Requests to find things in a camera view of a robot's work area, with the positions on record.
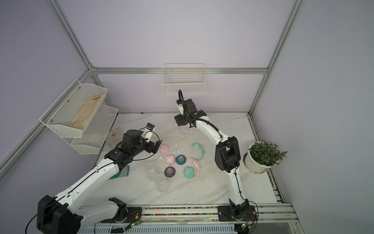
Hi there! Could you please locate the teal bottle handle ring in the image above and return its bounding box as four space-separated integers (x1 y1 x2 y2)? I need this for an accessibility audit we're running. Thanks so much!
191 142 205 161

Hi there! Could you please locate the clear baby bottle front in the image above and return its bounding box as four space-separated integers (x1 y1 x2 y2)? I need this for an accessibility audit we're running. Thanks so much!
154 174 170 193

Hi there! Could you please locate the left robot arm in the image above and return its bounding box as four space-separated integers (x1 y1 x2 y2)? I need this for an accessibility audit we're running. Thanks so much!
34 127 162 234

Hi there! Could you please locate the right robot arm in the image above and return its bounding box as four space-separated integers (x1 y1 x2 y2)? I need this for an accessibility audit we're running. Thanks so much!
174 90 250 220

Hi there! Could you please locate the pink bottle cap centre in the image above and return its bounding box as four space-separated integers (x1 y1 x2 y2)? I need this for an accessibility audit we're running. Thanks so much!
165 154 176 166

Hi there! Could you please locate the purple nipple collar front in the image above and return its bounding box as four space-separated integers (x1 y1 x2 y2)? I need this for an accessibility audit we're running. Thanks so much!
164 166 176 178

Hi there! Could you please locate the teal nipple collar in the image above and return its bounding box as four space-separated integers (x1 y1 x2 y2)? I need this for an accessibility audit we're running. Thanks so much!
175 155 187 165

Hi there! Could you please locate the beige glove on table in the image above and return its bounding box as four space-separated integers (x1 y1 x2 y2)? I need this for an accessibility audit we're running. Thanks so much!
105 128 124 149

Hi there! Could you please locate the green rubber glove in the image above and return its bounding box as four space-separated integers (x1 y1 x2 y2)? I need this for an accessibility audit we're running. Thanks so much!
110 165 130 179

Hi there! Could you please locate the teal bottle cap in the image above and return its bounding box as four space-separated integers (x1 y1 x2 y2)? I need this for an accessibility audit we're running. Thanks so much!
184 166 195 179

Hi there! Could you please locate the white mesh lower shelf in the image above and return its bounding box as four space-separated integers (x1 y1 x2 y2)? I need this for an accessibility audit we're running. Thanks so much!
69 104 118 155

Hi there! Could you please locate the white mesh shelf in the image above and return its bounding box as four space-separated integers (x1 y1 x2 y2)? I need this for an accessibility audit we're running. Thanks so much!
40 80 107 138
69 104 118 155

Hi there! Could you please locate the beige cloth glove in shelf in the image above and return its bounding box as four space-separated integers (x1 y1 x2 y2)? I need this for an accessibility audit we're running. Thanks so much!
69 95 103 130

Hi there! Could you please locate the potted green plant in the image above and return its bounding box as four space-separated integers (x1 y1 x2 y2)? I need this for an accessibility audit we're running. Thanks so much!
243 141 287 174

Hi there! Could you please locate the white mesh upper shelf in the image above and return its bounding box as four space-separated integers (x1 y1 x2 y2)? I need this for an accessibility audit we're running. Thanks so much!
40 80 107 138

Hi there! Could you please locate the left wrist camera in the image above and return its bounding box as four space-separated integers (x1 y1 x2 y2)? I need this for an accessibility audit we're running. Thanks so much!
141 123 155 142

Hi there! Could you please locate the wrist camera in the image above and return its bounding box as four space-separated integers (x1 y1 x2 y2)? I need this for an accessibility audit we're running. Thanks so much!
141 123 155 142
177 99 186 116

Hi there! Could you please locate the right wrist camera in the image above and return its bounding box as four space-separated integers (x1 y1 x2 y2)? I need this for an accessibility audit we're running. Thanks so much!
177 99 186 116

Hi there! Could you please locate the white wire wall basket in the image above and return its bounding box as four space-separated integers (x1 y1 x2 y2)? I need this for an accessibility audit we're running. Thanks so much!
162 63 206 95

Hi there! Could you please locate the pink handle ring centre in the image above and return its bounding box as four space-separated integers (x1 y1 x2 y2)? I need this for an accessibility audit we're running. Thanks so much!
186 157 202 178

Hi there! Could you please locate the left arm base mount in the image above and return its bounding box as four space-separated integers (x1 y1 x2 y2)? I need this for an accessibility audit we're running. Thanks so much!
101 207 143 223

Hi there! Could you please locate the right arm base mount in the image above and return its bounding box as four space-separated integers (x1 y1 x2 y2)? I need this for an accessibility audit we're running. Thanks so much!
217 199 258 221

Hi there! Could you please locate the aluminium front rail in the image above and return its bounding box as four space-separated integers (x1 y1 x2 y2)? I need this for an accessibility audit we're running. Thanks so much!
128 203 300 225

